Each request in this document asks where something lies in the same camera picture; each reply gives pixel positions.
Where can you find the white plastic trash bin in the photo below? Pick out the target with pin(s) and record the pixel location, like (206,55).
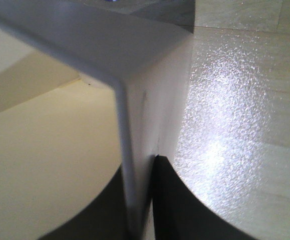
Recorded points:
(86,87)

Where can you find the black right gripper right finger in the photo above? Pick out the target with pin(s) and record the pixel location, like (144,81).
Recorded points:
(178,214)

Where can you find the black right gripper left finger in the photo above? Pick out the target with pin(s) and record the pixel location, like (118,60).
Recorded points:
(103,219)

